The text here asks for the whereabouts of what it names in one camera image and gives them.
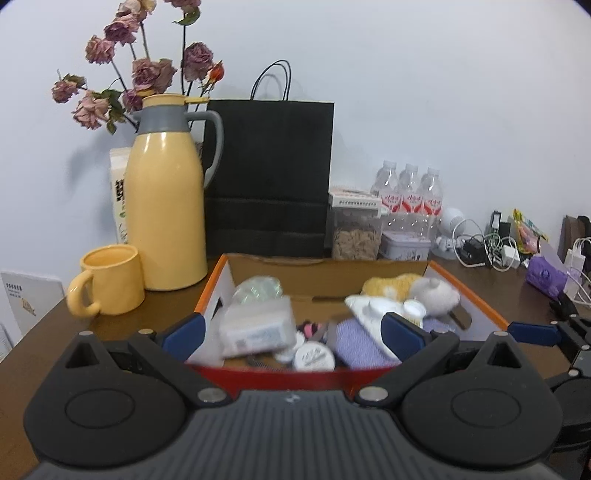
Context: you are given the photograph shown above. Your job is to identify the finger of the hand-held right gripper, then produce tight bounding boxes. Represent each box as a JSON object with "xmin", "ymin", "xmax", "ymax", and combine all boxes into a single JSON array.
[{"xmin": 506, "ymin": 322, "xmax": 562, "ymax": 347}]

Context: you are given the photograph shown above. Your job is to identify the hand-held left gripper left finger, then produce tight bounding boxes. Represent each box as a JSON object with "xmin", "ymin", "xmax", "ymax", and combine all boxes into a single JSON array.
[{"xmin": 64, "ymin": 313, "xmax": 232, "ymax": 408}]

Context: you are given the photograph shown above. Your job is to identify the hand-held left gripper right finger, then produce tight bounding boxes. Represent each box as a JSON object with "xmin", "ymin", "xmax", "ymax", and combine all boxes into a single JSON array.
[{"xmin": 353, "ymin": 311, "xmax": 525, "ymax": 409}]

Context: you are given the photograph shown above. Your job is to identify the purple knitted cloth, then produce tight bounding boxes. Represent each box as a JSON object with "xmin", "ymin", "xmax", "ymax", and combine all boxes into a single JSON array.
[{"xmin": 333, "ymin": 317, "xmax": 454, "ymax": 370}]

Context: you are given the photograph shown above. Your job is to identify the yellow white plush toy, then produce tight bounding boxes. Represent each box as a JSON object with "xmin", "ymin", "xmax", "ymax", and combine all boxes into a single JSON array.
[{"xmin": 361, "ymin": 273, "xmax": 461, "ymax": 319}]

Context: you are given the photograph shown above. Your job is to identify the white plastic packet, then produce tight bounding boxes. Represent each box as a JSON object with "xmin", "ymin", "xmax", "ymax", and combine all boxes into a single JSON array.
[{"xmin": 217, "ymin": 295, "xmax": 299, "ymax": 360}]

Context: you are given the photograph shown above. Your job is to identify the clear plastic bag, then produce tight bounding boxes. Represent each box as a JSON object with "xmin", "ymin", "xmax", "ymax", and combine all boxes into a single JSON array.
[{"xmin": 230, "ymin": 275, "xmax": 284, "ymax": 306}]

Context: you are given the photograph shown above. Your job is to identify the round white jar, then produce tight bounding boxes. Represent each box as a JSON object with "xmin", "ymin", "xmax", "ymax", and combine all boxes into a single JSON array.
[{"xmin": 293, "ymin": 343, "xmax": 337, "ymax": 373}]

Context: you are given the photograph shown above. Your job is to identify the orange cardboard box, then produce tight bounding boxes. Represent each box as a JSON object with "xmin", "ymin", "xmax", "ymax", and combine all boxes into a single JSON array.
[{"xmin": 187, "ymin": 252, "xmax": 509, "ymax": 398}]

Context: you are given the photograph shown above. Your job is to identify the purple device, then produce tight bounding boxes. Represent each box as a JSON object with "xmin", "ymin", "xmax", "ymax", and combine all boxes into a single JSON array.
[{"xmin": 526, "ymin": 253, "xmax": 581, "ymax": 299}]

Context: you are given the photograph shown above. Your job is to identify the brown flat stick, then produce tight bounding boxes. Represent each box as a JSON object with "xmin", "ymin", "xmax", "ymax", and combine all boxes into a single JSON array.
[{"xmin": 445, "ymin": 308, "xmax": 473, "ymax": 330}]

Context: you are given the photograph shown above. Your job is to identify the yellow ceramic mug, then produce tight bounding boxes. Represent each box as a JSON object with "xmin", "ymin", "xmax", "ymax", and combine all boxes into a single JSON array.
[{"xmin": 66, "ymin": 244, "xmax": 147, "ymax": 319}]

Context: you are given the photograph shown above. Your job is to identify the printed tin box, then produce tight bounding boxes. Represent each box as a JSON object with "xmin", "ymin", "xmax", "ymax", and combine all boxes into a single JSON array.
[{"xmin": 379, "ymin": 230, "xmax": 433, "ymax": 262}]

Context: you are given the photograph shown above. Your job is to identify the yellow pink snack packet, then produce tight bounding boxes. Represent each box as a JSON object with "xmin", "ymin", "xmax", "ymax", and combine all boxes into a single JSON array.
[{"xmin": 512, "ymin": 209, "xmax": 550, "ymax": 255}]

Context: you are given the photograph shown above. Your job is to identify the clear seed container white lid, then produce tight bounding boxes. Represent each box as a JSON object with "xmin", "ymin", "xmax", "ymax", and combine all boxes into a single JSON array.
[{"xmin": 328, "ymin": 185, "xmax": 390, "ymax": 260}]

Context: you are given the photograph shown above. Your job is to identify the white astronaut figure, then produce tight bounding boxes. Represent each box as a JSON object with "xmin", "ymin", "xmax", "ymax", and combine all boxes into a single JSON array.
[{"xmin": 433, "ymin": 207, "xmax": 467, "ymax": 253}]

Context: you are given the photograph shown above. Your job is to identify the yellow thermos jug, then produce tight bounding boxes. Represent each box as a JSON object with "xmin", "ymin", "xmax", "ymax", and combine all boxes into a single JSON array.
[{"xmin": 124, "ymin": 93, "xmax": 225, "ymax": 292}]

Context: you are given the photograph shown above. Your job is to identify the white drink carton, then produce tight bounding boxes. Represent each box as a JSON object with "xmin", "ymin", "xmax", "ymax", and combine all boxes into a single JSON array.
[{"xmin": 109, "ymin": 147, "xmax": 135, "ymax": 246}]

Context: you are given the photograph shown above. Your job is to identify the white flat box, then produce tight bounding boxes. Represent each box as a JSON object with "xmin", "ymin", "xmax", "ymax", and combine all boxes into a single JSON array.
[{"xmin": 0, "ymin": 270, "xmax": 66, "ymax": 347}]

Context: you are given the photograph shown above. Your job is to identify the black paper bag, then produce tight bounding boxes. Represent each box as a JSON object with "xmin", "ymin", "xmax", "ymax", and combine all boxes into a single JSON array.
[{"xmin": 203, "ymin": 60, "xmax": 336, "ymax": 260}]

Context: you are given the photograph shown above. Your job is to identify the dried pink rose bouquet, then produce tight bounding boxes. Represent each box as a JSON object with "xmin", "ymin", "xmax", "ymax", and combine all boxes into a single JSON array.
[{"xmin": 51, "ymin": 0, "xmax": 225, "ymax": 135}]

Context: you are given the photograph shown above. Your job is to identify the tangle of white cables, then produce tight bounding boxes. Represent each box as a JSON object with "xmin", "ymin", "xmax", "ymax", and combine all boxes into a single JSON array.
[{"xmin": 454, "ymin": 218, "xmax": 523, "ymax": 271}]

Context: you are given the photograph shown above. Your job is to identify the white charger with cable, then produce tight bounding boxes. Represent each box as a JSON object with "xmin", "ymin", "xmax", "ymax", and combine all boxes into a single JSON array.
[{"xmin": 561, "ymin": 236, "xmax": 591, "ymax": 306}]

